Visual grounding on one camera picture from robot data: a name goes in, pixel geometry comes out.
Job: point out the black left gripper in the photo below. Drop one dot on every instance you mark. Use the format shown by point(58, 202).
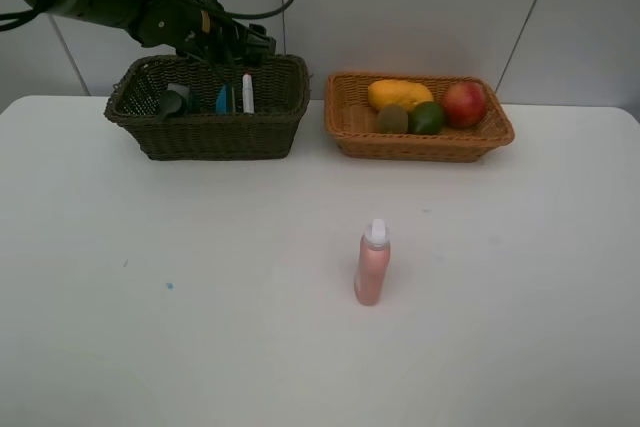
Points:
point(200, 28)

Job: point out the white marker pink caps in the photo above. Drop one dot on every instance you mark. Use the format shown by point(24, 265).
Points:
point(248, 94)

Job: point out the blue whiteboard eraser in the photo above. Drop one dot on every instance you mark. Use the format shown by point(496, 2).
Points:
point(225, 101)

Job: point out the dark green pump bottle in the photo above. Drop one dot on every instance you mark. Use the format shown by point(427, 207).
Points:
point(177, 101)

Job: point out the brown kiwi fruit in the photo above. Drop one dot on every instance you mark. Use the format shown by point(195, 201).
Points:
point(392, 119)

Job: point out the yellow mango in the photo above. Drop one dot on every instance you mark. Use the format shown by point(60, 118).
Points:
point(406, 94)

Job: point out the green avocado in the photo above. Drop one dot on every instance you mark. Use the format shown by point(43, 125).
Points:
point(427, 118)

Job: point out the red pomegranate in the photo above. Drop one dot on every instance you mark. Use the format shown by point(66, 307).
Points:
point(464, 105)

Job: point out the pink bottle white cap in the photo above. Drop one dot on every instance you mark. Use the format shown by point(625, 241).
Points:
point(374, 257)

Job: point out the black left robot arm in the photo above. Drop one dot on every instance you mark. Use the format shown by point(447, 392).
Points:
point(113, 33)

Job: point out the dark brown wicker basket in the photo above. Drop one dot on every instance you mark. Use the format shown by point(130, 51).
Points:
point(281, 95)

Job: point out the orange wicker basket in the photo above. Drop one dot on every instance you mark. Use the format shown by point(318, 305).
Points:
point(351, 122)

